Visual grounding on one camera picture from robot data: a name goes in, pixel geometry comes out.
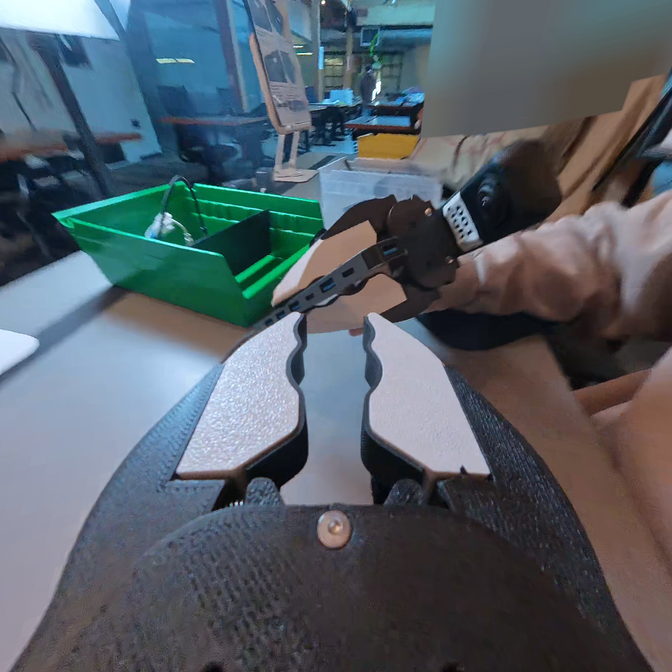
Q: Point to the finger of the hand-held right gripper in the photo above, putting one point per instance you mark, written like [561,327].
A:
[336,246]
[367,309]

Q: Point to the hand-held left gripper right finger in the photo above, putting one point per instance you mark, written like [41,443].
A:
[420,414]

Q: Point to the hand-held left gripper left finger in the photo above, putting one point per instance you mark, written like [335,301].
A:
[246,414]

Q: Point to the grey slim usb hub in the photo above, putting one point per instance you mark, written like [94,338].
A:
[341,278]

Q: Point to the green plastic storage bin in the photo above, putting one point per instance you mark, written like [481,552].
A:
[157,273]

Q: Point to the person's right forearm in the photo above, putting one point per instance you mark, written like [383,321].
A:
[577,262]

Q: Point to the clear background bin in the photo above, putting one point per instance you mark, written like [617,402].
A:
[357,189]

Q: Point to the black bin divider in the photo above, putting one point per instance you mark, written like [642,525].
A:
[241,241]

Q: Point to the black wrist rest pad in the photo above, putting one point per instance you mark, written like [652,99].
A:
[472,333]

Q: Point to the yellow plastic bin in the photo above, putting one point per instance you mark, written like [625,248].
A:
[388,147]

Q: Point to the wooden background document stand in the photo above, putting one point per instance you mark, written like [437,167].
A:
[281,78]

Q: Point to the person's beige sweatshirt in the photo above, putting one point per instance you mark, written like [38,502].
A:
[640,498]

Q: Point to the instruction sheet on stand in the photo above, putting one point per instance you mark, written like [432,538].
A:
[15,349]

